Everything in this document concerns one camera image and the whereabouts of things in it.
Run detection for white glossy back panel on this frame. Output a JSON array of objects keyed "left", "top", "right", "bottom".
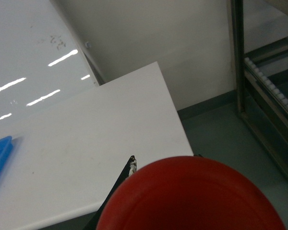
[{"left": 0, "top": 0, "right": 98, "bottom": 128}]

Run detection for red mushroom push button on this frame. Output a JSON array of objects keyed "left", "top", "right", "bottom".
[{"left": 97, "top": 156, "right": 285, "bottom": 230}]

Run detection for metal roller rack frame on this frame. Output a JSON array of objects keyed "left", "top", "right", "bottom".
[{"left": 227, "top": 0, "right": 288, "bottom": 180}]

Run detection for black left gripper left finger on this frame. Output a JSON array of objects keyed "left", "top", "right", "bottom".
[{"left": 85, "top": 155, "right": 137, "bottom": 230}]

